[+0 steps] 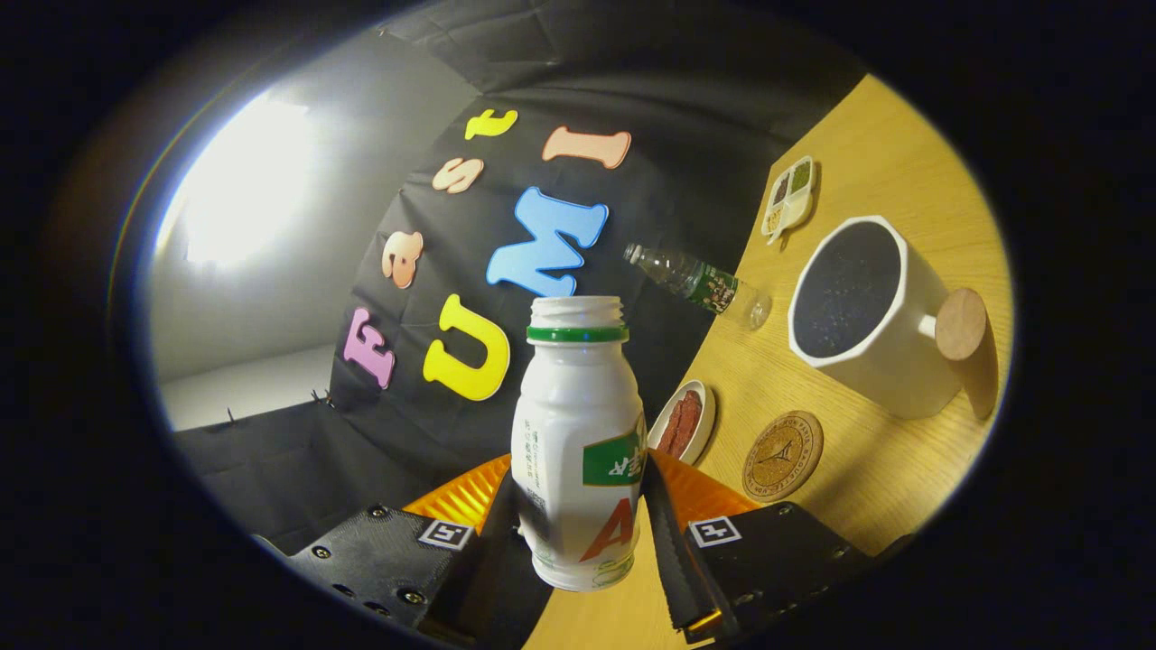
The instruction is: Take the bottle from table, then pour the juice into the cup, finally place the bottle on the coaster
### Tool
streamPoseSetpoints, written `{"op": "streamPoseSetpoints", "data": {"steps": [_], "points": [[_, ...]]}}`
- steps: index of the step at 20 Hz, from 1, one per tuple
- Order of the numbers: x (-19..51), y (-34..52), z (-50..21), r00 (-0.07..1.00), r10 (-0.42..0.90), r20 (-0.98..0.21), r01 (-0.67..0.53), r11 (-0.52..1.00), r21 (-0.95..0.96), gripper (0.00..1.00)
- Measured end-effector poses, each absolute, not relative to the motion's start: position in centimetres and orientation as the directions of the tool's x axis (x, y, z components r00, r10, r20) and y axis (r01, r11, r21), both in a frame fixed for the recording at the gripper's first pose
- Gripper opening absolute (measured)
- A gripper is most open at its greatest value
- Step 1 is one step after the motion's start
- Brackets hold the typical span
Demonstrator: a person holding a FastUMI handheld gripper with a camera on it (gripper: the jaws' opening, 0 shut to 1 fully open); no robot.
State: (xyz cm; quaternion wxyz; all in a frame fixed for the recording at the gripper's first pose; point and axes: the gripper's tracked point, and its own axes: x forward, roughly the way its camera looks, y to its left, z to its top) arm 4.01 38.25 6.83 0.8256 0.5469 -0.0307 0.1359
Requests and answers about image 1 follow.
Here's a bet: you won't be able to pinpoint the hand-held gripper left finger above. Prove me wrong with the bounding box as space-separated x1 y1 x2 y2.
253 454 556 649

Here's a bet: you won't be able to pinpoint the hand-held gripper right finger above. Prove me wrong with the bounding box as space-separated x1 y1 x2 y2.
639 449 877 644

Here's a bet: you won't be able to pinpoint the round cork coaster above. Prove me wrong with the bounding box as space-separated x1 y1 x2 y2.
742 411 825 504

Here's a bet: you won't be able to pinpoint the white juice bottle green label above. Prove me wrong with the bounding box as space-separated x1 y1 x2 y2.
510 295 649 593

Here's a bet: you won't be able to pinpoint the white cup with wooden handle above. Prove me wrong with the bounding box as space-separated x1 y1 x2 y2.
788 215 990 421

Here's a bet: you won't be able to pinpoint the clear plastic water bottle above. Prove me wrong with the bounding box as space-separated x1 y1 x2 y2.
623 242 773 330

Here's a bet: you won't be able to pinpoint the red sausage pieces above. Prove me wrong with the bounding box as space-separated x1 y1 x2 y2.
657 390 704 457

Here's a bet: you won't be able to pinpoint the round white plate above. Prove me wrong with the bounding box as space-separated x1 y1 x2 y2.
647 380 717 466

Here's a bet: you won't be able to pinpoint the white divided tray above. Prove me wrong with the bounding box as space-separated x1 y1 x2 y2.
761 155 817 246

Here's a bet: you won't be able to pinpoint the black backdrop cloth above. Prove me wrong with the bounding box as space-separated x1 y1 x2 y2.
172 0 868 556

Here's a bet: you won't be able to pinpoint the wooden table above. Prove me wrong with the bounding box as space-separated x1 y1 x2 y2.
524 72 1014 650

